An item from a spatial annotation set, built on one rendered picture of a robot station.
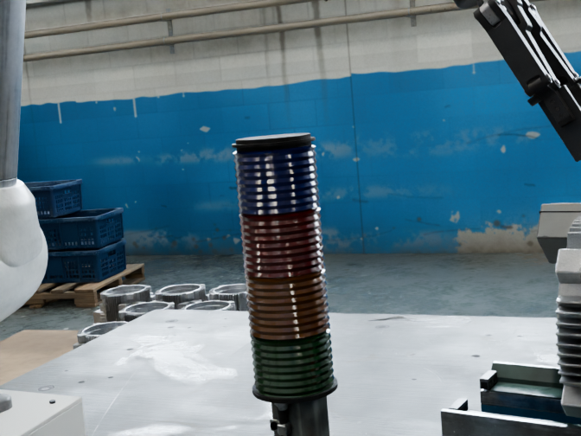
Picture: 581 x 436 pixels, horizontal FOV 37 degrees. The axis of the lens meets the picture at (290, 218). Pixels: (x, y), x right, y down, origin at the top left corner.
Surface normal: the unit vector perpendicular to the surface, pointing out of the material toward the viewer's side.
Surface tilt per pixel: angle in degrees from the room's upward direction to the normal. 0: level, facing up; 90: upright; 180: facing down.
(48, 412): 2
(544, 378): 45
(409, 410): 0
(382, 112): 90
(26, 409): 2
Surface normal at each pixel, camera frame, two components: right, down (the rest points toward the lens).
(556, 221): -0.46, -0.50
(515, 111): -0.38, 0.16
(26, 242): 0.97, 0.10
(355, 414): -0.08, -0.99
